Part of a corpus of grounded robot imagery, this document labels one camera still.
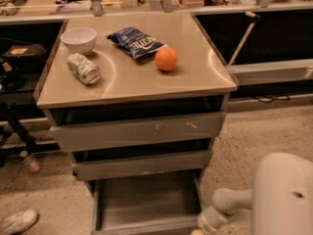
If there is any black bag on shelf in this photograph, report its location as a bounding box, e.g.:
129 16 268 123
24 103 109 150
1 44 46 63

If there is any grey drawer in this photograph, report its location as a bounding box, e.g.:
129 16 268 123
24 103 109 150
50 112 226 152
92 171 201 235
72 150 211 181

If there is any white bowl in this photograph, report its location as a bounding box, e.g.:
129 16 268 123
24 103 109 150
61 27 97 55

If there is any white sneaker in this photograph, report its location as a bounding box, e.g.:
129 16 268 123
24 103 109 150
0 210 39 235

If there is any black cable on floor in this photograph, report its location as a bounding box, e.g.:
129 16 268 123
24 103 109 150
252 94 291 104

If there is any orange fruit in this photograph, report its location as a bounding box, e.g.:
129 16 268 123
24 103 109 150
155 47 178 71

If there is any grey bottom drawer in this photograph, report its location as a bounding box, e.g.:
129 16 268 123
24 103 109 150
92 171 201 235

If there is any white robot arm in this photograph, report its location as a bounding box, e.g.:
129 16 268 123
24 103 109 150
191 153 313 235

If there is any grey drawer cabinet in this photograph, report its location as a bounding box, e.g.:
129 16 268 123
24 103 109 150
32 11 239 235

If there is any grey middle drawer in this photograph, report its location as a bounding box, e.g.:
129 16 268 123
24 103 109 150
72 150 211 181

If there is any blue chip bag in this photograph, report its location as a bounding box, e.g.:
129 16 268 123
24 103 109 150
107 27 164 59

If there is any crushed green white can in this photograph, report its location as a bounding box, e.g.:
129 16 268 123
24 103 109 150
67 53 100 85

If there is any grey top drawer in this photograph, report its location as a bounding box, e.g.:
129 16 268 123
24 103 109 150
50 112 226 152

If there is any black equipment stand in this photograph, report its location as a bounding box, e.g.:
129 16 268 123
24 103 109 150
0 101 60 166

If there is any plastic bottle on floor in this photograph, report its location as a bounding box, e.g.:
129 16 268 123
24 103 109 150
20 150 40 172

